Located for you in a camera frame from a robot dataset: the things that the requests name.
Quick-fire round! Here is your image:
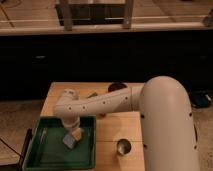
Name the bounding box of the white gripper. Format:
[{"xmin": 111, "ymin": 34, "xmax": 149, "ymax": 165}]
[{"xmin": 62, "ymin": 117, "xmax": 80, "ymax": 132}]

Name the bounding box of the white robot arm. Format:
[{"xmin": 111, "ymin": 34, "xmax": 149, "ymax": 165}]
[{"xmin": 53, "ymin": 76, "xmax": 200, "ymax": 171}]

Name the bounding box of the green plastic tray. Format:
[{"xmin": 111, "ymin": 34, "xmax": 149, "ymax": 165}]
[{"xmin": 22, "ymin": 116, "xmax": 96, "ymax": 171}]

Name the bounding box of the green object on table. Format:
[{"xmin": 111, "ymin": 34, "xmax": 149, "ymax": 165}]
[{"xmin": 87, "ymin": 92, "xmax": 98, "ymax": 98}]

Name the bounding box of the dark brown bowl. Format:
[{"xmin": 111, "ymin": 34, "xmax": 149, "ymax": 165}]
[{"xmin": 108, "ymin": 83, "xmax": 126, "ymax": 92}]

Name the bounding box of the small metal cup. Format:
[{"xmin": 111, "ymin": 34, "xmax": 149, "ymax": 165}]
[{"xmin": 116, "ymin": 139, "xmax": 131, "ymax": 155}]

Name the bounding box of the dark blue floor device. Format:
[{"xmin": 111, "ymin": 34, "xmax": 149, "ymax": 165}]
[{"xmin": 192, "ymin": 92, "xmax": 212, "ymax": 108}]

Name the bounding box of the wooden stool frame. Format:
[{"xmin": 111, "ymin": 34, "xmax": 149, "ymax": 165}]
[{"xmin": 55, "ymin": 0, "xmax": 134, "ymax": 31}]

